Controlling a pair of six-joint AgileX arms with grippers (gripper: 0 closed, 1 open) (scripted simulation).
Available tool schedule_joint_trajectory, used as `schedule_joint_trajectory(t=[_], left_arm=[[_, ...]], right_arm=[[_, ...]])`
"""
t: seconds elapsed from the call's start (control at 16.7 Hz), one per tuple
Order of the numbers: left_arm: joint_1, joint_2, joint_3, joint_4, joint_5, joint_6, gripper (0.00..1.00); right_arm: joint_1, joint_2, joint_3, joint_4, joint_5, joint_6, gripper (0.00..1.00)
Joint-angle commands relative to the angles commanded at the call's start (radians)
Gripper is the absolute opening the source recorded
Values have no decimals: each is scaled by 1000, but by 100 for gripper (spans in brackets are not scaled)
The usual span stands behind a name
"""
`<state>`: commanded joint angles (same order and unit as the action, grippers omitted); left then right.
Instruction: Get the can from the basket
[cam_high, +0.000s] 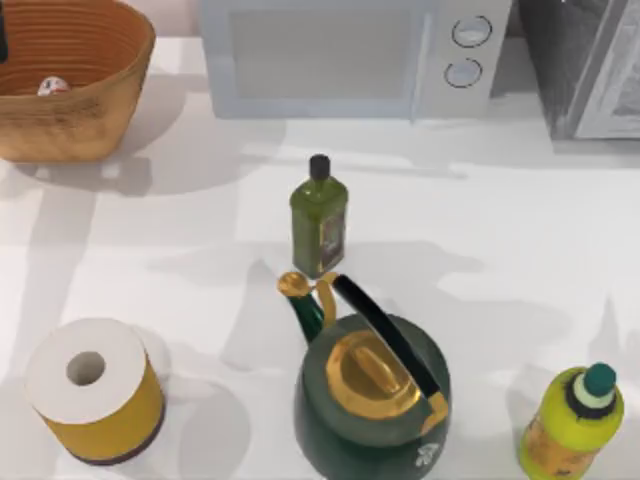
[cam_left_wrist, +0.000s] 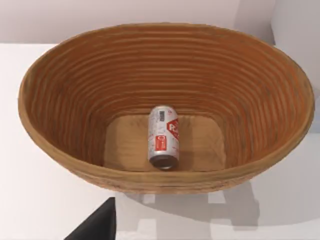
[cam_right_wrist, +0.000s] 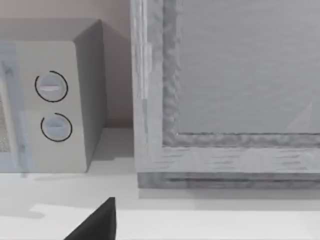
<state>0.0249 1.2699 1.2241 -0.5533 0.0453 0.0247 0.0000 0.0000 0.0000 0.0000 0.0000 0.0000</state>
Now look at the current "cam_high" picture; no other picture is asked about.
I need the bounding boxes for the green bottle with black cap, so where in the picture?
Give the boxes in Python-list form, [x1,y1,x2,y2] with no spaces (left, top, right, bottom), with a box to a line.
[288,153,349,281]

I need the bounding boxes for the pale microwave door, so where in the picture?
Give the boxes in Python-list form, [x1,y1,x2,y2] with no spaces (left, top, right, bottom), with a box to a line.
[198,0,432,122]

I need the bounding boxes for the dark green and gold kettle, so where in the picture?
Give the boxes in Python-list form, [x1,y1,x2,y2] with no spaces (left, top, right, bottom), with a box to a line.
[276,271,452,480]

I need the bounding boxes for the pale microwave oven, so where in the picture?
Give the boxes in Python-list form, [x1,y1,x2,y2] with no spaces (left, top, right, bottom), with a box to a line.
[196,0,515,125]

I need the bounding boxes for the round microwave knob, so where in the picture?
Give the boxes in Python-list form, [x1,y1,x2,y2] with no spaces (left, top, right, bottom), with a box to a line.
[451,14,494,49]
[443,56,485,91]

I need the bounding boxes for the woven orange basket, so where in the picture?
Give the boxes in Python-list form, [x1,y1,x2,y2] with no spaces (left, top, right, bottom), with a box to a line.
[0,0,157,164]

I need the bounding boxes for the paper roll with yellow wrap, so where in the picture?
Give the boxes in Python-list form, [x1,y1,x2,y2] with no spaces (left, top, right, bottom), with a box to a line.
[24,317,167,467]

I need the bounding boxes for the grey cabinet with dark inside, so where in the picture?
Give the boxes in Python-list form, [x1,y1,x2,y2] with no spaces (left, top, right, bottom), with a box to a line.
[516,0,640,142]

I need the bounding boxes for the small white and red ball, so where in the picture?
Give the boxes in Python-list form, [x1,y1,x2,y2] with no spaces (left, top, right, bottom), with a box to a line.
[37,76,70,97]

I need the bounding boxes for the yellow-green bottle with teal cap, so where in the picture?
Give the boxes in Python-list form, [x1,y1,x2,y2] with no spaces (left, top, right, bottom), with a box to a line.
[518,361,627,477]

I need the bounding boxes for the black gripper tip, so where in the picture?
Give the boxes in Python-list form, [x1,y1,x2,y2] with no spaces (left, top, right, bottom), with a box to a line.
[0,0,11,65]

